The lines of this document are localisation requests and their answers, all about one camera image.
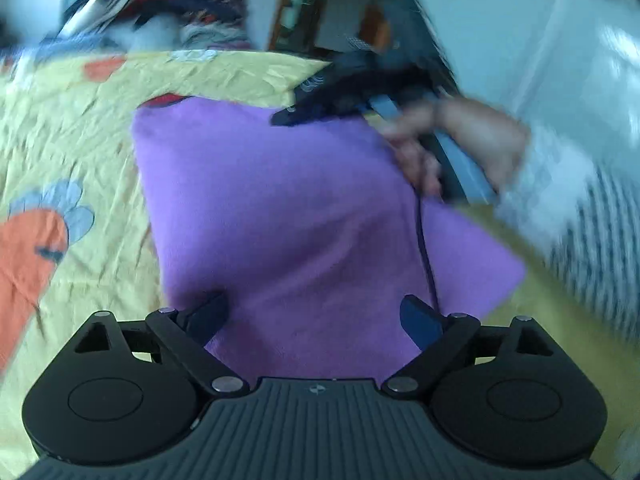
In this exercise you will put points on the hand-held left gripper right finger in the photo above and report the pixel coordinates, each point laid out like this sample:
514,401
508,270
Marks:
420,320

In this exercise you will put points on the pile of mixed clothes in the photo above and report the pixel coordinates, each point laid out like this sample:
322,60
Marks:
165,0

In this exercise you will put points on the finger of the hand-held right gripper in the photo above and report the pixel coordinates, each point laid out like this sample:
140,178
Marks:
295,115

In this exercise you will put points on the brown wooden door frame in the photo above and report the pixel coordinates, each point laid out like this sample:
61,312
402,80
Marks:
300,5

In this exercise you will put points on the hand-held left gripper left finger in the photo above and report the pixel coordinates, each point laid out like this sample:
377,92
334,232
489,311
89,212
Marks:
212,312

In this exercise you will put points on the yellow printed bed sheet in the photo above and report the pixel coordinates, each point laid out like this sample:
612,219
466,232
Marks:
75,130

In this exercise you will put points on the blue grey cloth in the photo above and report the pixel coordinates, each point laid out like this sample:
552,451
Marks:
65,46

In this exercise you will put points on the person's right hand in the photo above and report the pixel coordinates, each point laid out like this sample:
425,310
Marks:
475,135

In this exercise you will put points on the purple shirt with red collar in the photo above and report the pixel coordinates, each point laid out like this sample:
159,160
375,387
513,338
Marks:
300,220

